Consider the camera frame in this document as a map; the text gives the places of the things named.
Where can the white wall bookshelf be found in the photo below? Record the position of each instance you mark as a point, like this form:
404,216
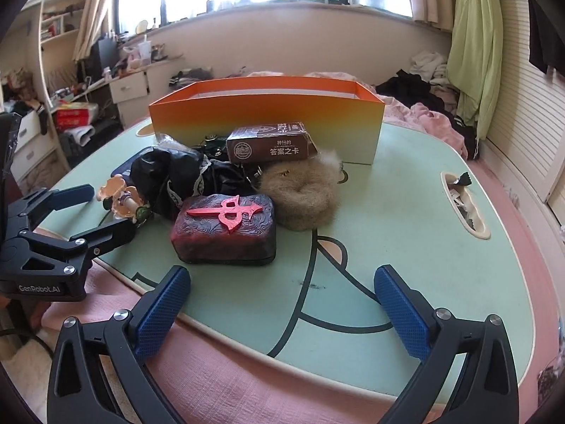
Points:
62,22

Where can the pile of white clothes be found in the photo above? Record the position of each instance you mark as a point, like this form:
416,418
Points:
428,64

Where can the pink bed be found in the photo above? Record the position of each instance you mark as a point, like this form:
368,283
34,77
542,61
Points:
220,371

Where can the red and white carton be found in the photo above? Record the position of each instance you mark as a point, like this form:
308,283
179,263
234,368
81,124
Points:
75,117

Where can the small doll figurine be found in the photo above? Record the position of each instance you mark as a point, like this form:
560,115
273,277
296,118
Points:
126,201

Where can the light green hanging cloth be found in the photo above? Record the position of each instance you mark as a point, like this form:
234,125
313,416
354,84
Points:
476,53

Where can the white louvered closet doors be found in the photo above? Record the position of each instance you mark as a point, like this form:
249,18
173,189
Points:
529,119

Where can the black white striped garment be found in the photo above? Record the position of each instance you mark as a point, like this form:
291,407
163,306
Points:
190,77

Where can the dark red carved box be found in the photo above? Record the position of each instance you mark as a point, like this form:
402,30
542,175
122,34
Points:
220,238

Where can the pile of black clothes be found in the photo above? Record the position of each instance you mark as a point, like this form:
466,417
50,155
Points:
406,84

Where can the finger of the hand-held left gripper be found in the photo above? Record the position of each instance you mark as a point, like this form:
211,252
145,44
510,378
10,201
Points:
106,236
66,198

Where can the mint green lap desktop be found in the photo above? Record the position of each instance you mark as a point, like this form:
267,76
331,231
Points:
397,212

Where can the crumpled dark foil wrapper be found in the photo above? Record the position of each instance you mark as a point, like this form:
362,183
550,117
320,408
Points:
463,179

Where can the green toy car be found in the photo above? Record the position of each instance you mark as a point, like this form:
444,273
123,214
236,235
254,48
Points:
214,143

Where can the white fluffy pompom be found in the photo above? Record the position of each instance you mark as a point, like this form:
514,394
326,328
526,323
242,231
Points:
300,198

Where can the white cup with straw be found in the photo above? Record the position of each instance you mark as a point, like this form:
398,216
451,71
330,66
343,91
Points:
143,51

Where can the orange cardboard box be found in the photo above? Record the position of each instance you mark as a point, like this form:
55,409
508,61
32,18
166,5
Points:
265,110

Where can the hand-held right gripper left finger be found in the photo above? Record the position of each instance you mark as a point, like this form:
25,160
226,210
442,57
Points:
159,313

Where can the brown card box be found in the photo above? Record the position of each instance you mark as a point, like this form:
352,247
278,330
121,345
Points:
269,145

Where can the white drawer nightstand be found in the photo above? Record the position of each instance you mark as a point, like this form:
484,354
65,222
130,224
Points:
128,87

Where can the blue tin case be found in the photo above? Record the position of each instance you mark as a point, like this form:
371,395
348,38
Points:
120,170

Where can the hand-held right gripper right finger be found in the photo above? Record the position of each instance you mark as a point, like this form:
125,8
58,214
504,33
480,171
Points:
401,313

